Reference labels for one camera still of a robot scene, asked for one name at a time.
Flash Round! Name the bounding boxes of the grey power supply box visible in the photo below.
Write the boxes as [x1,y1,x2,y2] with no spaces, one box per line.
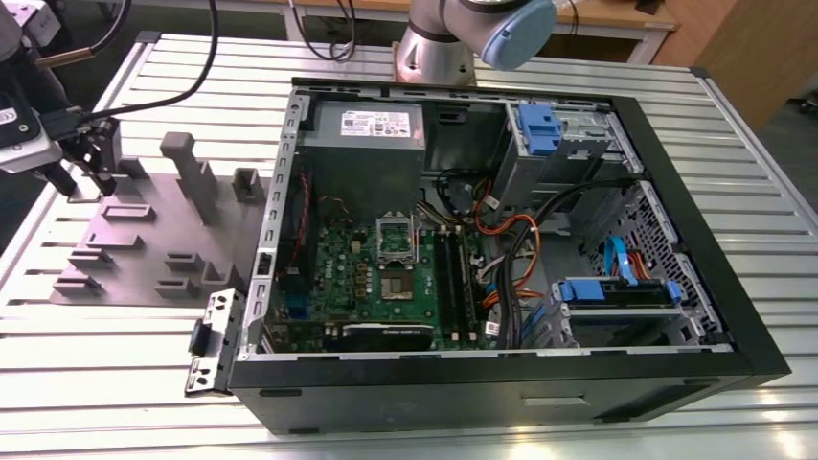
[298,99,429,217]

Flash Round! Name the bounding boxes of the yellow black wire bundle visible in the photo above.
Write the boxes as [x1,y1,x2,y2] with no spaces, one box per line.
[413,199,464,227]

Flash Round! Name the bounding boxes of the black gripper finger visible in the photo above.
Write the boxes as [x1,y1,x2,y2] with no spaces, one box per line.
[35,160,82,198]
[79,117,122,198]

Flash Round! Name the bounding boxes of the metal socket cover frame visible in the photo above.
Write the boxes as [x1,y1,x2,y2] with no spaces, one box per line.
[376,210,422,267]

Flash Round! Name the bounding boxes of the multicoloured fan wire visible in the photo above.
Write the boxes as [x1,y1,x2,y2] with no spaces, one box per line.
[318,194,354,226]

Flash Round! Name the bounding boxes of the thin metal locking lever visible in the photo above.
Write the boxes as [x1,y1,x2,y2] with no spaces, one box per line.
[413,210,426,269]

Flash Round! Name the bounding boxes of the black chair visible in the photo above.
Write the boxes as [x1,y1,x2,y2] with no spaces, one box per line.
[0,47,74,111]

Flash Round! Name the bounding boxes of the orange red wire bundle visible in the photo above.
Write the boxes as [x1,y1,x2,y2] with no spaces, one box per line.
[473,214,544,311]

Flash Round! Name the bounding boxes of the grey metal slot bracket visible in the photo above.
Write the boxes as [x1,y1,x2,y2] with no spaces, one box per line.
[183,287,249,398]

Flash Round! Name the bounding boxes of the thick black power cable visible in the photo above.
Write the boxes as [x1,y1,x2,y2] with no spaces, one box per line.
[496,176,641,349]

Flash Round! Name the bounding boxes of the silver metal drive cage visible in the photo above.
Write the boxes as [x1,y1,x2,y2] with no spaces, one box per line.
[501,99,645,212]

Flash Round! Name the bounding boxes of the purple white wire bundle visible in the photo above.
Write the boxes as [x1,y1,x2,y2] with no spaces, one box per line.
[476,256,508,282]

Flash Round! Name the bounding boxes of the black open PC case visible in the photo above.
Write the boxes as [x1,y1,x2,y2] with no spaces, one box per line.
[227,75,795,436]

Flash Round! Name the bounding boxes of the black camera cable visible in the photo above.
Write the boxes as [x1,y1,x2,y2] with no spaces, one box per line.
[33,0,137,68]
[39,0,225,144]

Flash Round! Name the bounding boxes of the green motherboard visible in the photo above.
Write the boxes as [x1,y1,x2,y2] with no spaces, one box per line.
[262,210,492,354]

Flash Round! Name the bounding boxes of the brown wooden cabinet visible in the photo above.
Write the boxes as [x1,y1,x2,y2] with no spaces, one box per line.
[657,0,818,130]

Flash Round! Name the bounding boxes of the black graphics card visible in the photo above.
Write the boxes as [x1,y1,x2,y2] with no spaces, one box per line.
[322,319,441,352]

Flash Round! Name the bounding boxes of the blue video port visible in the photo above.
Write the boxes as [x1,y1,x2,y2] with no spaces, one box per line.
[190,321,211,357]

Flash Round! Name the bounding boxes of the grey perforated disk bay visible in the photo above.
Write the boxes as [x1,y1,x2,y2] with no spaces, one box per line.
[548,180,736,354]

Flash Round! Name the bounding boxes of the blue plastic drive latch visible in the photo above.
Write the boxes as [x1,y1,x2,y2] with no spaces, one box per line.
[520,103,565,157]

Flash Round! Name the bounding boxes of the empty grey RAM slot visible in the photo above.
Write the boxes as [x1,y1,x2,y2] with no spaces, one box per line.
[448,227,465,339]
[437,227,450,339]

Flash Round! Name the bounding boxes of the CPU socket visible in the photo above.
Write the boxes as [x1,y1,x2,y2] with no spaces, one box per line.
[380,268,418,302]

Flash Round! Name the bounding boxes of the hard disk in blue carrier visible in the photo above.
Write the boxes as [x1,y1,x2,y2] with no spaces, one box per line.
[553,277,684,309]

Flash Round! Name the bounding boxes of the thin red wire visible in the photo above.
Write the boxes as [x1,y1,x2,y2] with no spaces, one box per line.
[298,171,318,275]

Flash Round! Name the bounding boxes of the grey parts rack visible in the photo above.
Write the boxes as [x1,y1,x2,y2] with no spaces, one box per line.
[50,131,270,308]

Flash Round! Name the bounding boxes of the white wrist camera black face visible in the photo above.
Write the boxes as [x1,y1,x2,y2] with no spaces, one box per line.
[0,90,67,174]

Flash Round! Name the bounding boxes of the blue flat wire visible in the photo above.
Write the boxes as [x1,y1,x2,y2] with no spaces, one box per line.
[602,236,642,288]

